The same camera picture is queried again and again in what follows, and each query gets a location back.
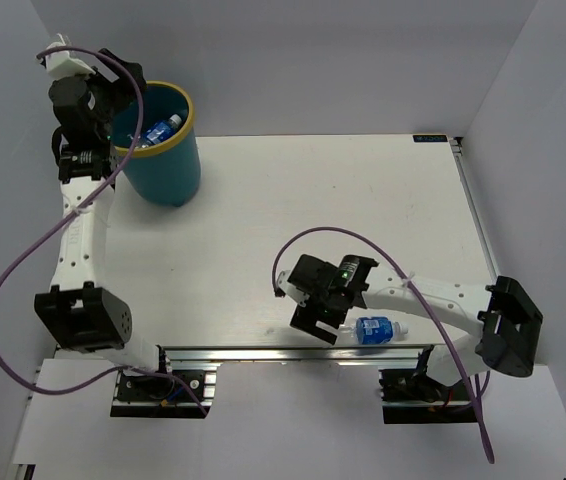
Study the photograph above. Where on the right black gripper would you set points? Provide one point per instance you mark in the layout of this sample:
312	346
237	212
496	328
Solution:
305	319

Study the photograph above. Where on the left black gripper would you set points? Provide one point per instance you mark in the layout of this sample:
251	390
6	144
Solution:
123	92

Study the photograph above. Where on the clear bottle blue label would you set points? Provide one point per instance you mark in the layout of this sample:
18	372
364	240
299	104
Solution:
160	132
374	331

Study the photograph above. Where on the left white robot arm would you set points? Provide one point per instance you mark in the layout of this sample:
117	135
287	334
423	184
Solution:
79	311

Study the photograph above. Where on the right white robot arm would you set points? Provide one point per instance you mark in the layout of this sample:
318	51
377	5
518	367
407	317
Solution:
500	322

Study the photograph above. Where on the teal bin with yellow rim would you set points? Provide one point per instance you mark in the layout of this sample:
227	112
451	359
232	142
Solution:
167	173

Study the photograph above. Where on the dark blue table sticker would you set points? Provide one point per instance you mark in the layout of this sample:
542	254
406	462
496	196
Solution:
430	138

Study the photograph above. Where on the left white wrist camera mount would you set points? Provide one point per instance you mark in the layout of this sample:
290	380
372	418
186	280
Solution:
64	64

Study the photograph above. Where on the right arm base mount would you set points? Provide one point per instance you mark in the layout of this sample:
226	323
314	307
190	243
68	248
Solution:
409	397

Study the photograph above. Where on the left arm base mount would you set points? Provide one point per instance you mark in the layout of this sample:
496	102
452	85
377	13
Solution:
189	396

